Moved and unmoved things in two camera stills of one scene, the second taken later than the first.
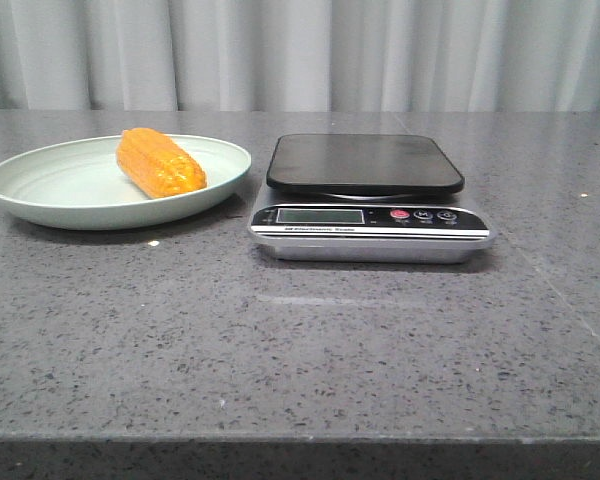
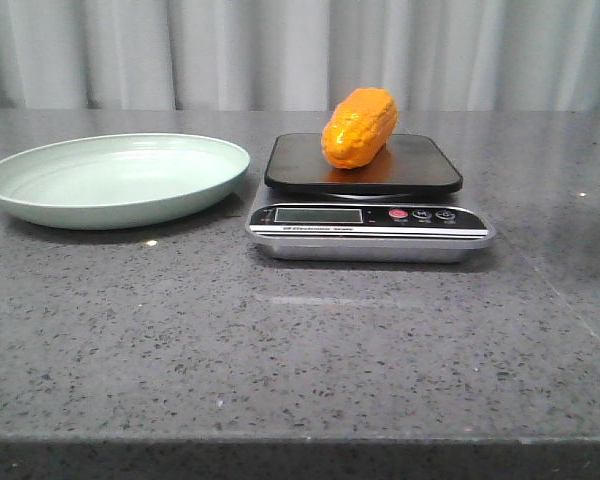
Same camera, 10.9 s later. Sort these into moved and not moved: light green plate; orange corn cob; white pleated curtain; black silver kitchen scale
Moved: orange corn cob
Not moved: black silver kitchen scale; white pleated curtain; light green plate
